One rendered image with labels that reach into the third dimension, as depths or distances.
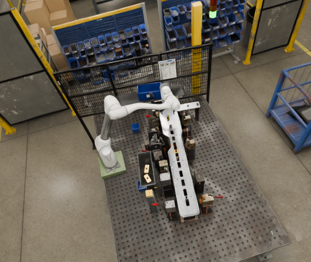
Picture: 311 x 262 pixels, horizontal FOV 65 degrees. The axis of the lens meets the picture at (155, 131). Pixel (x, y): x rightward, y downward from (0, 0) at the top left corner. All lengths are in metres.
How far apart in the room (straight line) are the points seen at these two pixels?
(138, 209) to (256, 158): 1.97
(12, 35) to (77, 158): 1.98
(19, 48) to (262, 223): 3.75
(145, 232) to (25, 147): 2.90
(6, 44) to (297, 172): 4.36
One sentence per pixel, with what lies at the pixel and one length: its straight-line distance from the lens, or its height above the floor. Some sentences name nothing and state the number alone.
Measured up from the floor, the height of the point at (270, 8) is 1.03.
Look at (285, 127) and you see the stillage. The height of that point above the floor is 0.19.
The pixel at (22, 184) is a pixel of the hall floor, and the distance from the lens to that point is 4.43.
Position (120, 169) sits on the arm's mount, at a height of 0.75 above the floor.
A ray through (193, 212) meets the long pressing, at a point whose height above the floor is 1.00.
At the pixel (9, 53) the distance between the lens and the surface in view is 4.15.
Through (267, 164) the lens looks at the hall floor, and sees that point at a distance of 3.89.
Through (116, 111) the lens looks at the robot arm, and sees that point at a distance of 2.46.
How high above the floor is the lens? 3.26
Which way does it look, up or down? 52 degrees down
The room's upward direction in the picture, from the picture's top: 12 degrees counter-clockwise
